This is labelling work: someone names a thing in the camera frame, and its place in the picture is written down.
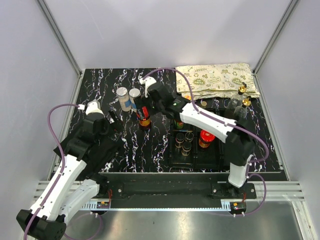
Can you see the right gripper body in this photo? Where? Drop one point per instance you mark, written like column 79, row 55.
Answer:
column 148, row 102

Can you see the white-lid granule jar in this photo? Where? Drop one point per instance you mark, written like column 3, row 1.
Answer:
column 134, row 93
column 124, row 99

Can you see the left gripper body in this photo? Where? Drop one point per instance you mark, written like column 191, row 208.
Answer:
column 115, row 125

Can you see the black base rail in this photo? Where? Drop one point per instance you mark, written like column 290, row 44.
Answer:
column 171, row 191

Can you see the black cloth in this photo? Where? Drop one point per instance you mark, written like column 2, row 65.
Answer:
column 92, row 148

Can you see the yellow-cap green-label bottle front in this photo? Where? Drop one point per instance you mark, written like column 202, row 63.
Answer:
column 178, row 123

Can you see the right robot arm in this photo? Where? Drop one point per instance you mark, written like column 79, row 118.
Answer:
column 238, row 144

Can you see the patterned cream folded cloth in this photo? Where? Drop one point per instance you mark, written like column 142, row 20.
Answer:
column 215, row 80

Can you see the red-lid chili sauce jar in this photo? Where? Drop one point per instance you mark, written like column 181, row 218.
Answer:
column 205, row 139
column 144, row 119

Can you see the black organizer tray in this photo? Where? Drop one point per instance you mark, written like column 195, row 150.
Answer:
column 210, row 159

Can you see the red-lid chili sauce jar front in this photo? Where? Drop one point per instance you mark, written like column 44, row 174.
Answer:
column 205, row 139

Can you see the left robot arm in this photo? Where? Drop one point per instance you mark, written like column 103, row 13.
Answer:
column 64, row 196

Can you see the right white-lid granule jar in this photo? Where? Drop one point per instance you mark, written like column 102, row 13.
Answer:
column 134, row 93

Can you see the yellow-label beige-cap bottle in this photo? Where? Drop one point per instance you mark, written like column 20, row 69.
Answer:
column 203, row 104

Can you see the glass oil bottle gold spout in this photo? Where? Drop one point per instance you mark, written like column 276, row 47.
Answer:
column 237, row 98

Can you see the left white-lid granule jar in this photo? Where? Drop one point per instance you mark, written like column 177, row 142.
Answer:
column 124, row 99

